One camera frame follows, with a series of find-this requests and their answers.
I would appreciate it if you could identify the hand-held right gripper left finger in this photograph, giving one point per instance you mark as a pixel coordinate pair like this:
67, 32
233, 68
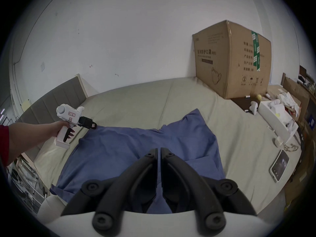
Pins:
128, 181

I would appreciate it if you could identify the dark blue shirt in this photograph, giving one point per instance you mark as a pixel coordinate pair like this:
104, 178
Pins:
118, 152

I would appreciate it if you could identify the bed with beige sheet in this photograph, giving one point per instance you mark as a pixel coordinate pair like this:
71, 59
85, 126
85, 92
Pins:
153, 100

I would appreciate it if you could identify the open brown cardboard box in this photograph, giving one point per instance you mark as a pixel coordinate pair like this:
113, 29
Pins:
300, 92

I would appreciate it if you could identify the clear glasses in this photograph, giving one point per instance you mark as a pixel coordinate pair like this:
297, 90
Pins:
291, 148

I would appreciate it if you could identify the metal rack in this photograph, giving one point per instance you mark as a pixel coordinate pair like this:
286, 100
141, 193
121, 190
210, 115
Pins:
27, 179

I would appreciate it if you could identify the open white box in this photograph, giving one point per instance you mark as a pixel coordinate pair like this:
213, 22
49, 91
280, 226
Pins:
275, 118

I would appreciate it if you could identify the person's left forearm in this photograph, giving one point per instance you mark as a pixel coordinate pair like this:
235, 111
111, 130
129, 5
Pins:
27, 137

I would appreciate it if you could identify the white rounded cushion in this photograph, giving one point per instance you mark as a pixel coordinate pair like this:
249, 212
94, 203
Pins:
50, 208

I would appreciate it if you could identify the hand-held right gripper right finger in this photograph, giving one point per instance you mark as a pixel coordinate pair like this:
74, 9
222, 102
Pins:
187, 181

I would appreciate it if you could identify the grey padded headboard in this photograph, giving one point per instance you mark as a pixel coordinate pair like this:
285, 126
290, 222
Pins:
51, 100

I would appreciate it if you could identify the small white cup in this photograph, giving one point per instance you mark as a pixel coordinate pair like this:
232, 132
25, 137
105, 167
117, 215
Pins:
279, 141

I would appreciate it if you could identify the large brown carton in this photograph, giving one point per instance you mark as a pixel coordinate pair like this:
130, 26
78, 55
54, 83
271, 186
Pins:
222, 63

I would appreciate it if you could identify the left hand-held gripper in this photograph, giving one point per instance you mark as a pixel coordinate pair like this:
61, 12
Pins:
70, 112

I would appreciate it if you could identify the white phone with dark screen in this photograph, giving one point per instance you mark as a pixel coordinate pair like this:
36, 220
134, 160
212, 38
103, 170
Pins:
279, 165

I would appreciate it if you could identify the person's left hand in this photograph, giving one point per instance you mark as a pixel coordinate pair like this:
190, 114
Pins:
58, 127

